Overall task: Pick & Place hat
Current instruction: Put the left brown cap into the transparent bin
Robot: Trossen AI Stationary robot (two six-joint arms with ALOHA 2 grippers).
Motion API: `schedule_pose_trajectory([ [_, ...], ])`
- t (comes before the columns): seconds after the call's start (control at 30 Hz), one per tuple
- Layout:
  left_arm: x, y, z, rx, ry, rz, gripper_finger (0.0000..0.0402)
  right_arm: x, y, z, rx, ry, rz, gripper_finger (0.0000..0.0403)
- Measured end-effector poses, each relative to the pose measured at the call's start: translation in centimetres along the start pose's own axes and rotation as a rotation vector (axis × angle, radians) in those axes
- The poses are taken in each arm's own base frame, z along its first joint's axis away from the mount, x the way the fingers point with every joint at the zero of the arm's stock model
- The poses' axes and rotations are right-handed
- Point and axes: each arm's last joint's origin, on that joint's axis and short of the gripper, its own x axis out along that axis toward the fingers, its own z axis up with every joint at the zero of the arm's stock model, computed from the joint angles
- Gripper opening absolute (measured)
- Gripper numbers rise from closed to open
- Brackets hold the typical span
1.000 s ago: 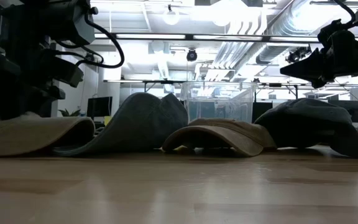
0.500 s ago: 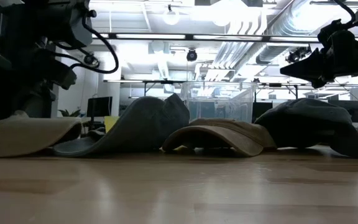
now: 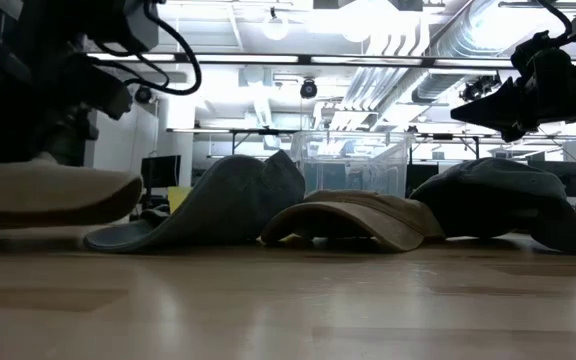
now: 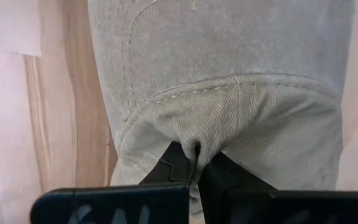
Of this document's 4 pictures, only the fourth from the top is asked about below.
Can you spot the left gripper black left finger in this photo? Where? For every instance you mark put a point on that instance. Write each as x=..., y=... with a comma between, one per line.
x=120, y=202

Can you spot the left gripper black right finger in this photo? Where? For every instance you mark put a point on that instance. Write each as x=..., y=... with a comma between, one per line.
x=244, y=205

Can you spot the tan cap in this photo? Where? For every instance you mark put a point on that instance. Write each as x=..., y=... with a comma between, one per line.
x=228, y=62

